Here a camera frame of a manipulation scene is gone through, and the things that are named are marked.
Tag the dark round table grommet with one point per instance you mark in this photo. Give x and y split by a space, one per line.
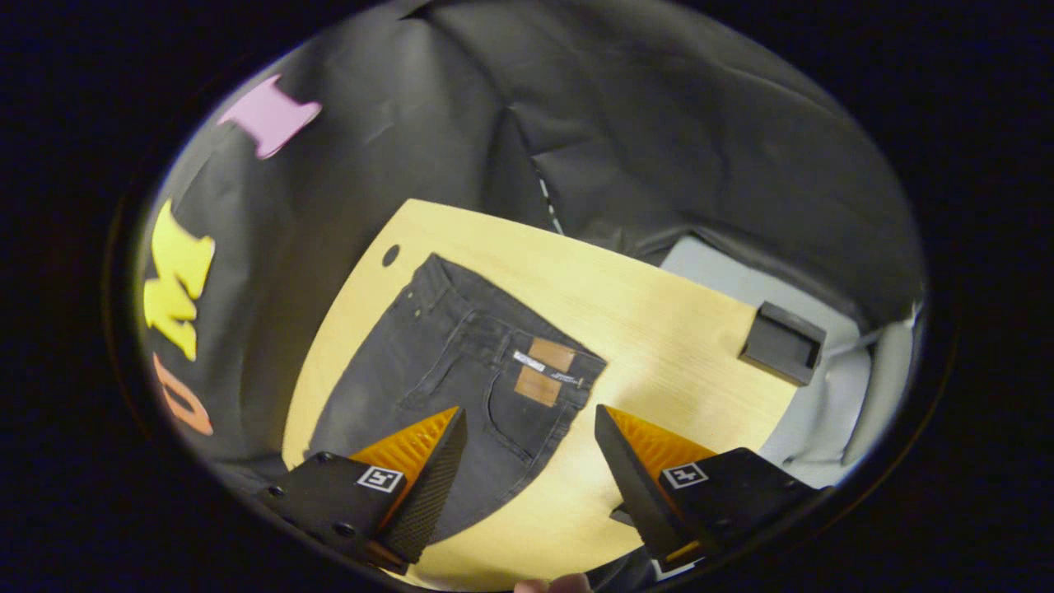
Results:
390 255

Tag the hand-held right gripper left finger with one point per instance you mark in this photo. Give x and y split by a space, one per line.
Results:
436 486

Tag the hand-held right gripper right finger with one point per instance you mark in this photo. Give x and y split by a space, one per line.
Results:
630 486

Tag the black backdrop cloth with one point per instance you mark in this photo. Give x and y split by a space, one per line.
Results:
659 123

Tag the dark grey jeans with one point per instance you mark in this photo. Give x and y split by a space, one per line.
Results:
445 354

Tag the small black box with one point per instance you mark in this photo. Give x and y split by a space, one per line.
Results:
781 346

